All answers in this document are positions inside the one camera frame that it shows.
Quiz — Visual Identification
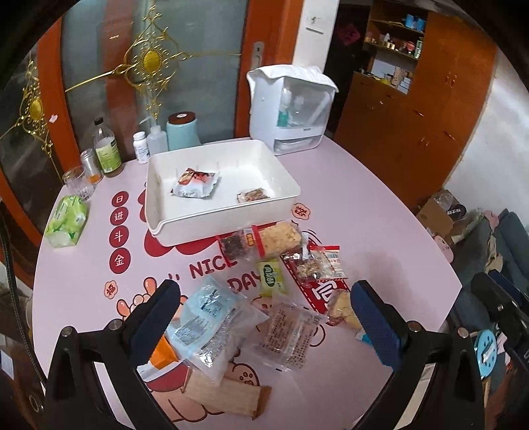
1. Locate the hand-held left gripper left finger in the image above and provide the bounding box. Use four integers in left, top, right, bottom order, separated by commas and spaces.
43, 279, 183, 430

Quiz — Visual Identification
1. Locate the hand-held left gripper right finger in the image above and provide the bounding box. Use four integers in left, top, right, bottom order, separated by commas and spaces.
349, 280, 484, 430

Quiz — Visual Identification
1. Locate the clear pale pastry packet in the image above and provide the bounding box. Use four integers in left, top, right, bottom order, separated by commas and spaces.
326, 288, 362, 330

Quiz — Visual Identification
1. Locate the large pale blue packet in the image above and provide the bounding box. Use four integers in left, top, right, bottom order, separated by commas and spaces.
165, 275, 269, 383

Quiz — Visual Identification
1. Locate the white packet red trim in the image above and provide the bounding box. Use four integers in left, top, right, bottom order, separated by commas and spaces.
310, 245, 346, 279

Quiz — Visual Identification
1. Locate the clear mixed nut packet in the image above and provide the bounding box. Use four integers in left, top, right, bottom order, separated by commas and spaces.
289, 248, 335, 288

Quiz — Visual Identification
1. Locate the brown wafer packet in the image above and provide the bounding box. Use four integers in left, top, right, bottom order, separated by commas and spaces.
182, 366, 272, 420

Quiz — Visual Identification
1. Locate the yellow cracker packet red end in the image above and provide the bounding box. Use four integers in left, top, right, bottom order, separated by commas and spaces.
248, 221, 304, 259

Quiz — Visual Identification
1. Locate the white plastic tray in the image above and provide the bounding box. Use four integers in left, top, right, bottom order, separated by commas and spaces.
143, 139, 302, 247

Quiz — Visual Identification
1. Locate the orange and white packet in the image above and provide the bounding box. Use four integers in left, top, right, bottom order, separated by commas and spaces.
136, 335, 186, 381

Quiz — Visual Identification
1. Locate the grey-blue sofa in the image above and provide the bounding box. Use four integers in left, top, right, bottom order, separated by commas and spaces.
450, 209, 529, 290

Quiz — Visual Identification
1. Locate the clear packet brown print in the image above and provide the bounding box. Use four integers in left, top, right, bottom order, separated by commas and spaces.
252, 302, 329, 373

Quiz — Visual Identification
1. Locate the cardboard box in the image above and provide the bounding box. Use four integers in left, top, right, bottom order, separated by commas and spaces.
415, 189, 468, 244

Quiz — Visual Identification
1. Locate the dark brown snack packet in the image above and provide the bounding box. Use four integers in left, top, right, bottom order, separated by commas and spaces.
218, 229, 254, 261

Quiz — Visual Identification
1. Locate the small green snack packet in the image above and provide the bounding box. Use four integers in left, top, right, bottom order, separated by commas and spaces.
255, 258, 289, 297

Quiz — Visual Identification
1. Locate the green tissue pack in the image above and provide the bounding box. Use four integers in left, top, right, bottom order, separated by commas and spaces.
44, 195, 89, 249

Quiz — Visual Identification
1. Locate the red and white snack packet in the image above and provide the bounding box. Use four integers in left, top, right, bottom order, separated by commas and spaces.
170, 167, 221, 200

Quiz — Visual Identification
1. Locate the clear glass cup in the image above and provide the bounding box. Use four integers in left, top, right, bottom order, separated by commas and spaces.
62, 166, 96, 202

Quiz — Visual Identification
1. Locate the small nut bar packet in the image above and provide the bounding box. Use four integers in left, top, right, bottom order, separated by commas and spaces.
236, 187, 271, 204

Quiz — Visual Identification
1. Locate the small metal can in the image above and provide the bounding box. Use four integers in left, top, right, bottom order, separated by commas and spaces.
80, 149, 103, 184

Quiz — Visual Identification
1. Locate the glass bottle green label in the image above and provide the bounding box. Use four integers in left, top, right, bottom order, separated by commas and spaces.
93, 118, 123, 178

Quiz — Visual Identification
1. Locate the white pill bottle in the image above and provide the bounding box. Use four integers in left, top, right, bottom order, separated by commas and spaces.
133, 131, 150, 164

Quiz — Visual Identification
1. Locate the white squeeze bottle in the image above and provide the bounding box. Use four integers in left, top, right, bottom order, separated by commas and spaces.
141, 117, 168, 157

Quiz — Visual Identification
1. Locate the light blue canister brown lid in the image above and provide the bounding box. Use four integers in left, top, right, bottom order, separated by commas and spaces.
166, 111, 202, 151

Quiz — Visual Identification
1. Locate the orange wooden cabinet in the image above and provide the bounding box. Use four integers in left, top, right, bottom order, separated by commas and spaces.
333, 0, 499, 211

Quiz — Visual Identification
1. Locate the teal and white bottle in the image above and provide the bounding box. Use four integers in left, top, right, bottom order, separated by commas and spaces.
278, 89, 292, 127

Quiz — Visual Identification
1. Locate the glass door gold ornament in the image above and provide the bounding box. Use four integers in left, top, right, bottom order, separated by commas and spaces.
0, 0, 298, 232

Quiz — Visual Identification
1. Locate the white cosmetic organizer box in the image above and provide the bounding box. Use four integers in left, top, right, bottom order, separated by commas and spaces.
247, 65, 340, 156

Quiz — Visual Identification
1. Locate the white folded cloth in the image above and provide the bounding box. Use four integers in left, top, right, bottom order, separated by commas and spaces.
247, 65, 340, 94

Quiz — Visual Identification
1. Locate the red paper decoration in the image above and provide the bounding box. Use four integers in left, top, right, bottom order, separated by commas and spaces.
335, 22, 364, 46

